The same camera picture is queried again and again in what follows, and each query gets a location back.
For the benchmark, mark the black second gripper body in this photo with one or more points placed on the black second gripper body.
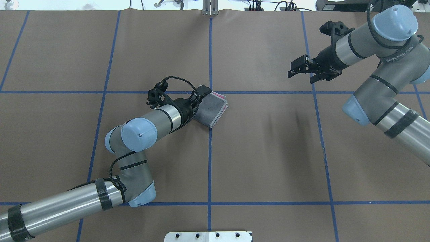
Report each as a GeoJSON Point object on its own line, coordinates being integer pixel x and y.
{"type": "Point", "coordinates": [186, 107]}

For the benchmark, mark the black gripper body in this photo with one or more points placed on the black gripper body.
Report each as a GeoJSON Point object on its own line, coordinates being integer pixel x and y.
{"type": "Point", "coordinates": [326, 57]}

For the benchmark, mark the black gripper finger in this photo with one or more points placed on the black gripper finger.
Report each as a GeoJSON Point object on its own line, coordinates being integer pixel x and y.
{"type": "Point", "coordinates": [321, 77]}
{"type": "Point", "coordinates": [201, 92]}
{"type": "Point", "coordinates": [302, 64]}

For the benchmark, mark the pink towel with white hem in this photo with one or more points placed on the pink towel with white hem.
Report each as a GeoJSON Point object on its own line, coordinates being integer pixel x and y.
{"type": "Point", "coordinates": [210, 109]}

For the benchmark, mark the silver grey second robot arm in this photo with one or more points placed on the silver grey second robot arm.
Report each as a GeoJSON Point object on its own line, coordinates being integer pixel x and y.
{"type": "Point", "coordinates": [129, 179]}

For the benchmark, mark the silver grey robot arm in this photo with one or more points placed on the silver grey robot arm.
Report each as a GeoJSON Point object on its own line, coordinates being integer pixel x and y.
{"type": "Point", "coordinates": [390, 36]}

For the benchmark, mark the black equipment box at table edge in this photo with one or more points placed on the black equipment box at table edge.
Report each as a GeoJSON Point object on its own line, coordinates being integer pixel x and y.
{"type": "Point", "coordinates": [359, 5]}

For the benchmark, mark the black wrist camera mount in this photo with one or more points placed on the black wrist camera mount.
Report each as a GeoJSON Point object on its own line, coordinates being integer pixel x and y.
{"type": "Point", "coordinates": [335, 30]}
{"type": "Point", "coordinates": [157, 96]}

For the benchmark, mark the metal bracket at table edge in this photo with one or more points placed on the metal bracket at table edge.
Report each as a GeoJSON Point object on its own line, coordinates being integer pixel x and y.
{"type": "Point", "coordinates": [210, 7]}

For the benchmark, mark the white metal camera mount base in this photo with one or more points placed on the white metal camera mount base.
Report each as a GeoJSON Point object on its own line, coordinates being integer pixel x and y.
{"type": "Point", "coordinates": [209, 236]}

